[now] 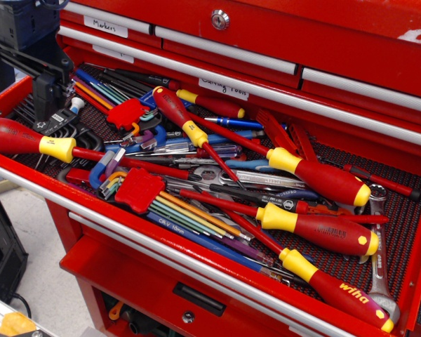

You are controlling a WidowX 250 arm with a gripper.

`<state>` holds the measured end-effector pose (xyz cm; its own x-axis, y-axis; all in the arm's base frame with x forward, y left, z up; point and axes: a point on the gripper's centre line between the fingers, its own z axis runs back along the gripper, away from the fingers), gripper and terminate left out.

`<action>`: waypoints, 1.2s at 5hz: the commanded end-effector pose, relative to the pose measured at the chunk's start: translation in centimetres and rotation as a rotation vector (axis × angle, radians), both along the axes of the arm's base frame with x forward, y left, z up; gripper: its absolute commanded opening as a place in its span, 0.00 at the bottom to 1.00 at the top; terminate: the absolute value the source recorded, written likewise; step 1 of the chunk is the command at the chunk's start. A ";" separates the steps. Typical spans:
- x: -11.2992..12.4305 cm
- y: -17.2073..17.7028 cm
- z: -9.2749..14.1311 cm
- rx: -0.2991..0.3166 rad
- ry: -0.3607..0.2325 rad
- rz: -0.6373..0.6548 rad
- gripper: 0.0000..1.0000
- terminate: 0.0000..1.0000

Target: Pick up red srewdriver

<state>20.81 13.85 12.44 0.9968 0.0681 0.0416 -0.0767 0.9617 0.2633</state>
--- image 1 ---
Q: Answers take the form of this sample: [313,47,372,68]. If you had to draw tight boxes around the white blue small bit driver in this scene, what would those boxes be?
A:
[69,97,85,114]

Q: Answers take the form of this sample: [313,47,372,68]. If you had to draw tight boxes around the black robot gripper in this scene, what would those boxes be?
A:
[32,34,74,122]

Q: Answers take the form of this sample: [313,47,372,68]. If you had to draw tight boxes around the long blue hex key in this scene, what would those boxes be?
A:
[87,150,292,287]

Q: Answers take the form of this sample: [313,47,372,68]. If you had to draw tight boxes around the far left red yellow screwdriver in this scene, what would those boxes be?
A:
[0,117,201,182]

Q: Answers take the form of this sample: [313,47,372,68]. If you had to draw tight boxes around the rear red holder hex keys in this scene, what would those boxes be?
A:
[73,68,151,135]

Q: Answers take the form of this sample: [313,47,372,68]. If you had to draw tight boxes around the blue white handle tool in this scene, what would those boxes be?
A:
[225,159,273,172]

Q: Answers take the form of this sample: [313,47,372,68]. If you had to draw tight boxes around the small red yellow screwdriver back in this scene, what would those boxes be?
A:
[176,89,246,119]

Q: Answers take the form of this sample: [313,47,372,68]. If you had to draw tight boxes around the white markers label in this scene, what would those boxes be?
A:
[83,15,128,38]

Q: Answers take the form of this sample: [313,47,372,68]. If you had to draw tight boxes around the red holder rainbow hex keys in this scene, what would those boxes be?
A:
[97,167,252,243]

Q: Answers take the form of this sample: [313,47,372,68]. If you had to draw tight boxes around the silver combination wrench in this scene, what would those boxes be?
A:
[368,184,401,324]

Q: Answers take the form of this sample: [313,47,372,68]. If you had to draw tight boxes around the silver drawer lock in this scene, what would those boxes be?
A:
[210,9,230,30]

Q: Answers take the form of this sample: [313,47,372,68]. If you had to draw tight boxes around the black box on floor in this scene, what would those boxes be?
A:
[0,201,28,304]

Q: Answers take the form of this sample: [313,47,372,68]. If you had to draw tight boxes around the blue metallic pen screwdriver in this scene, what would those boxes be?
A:
[205,117,264,130]

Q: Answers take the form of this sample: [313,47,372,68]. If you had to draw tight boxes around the clear handle small screwdriver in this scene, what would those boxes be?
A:
[136,143,242,158]

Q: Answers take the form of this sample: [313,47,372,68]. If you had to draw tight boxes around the open red tool drawer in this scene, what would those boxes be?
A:
[0,45,421,337]

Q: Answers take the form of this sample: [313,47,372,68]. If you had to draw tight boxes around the large red yellow screwdriver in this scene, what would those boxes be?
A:
[190,115,371,206]

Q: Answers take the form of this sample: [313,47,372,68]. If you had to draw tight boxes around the centre slim red yellow screwdriver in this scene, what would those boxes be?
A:
[152,86,245,190]

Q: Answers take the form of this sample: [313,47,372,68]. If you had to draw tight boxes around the red yellow screwdriver lower middle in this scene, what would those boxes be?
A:
[180,189,380,256]

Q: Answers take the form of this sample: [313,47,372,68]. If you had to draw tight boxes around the thin red black screwdriver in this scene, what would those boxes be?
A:
[320,157,421,201]

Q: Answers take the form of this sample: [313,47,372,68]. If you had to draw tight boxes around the wiha red yellow screwdriver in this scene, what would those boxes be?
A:
[200,191,395,333]

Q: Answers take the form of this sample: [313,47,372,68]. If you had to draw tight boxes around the red tool chest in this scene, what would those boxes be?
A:
[60,1,421,336]

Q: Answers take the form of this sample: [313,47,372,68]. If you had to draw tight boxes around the white cutting tools label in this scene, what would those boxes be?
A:
[199,78,250,101]

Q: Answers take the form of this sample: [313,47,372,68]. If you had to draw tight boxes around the black torx key set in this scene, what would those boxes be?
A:
[7,94,104,151]

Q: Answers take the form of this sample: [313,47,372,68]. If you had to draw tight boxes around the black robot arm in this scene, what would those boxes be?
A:
[0,1,74,122]

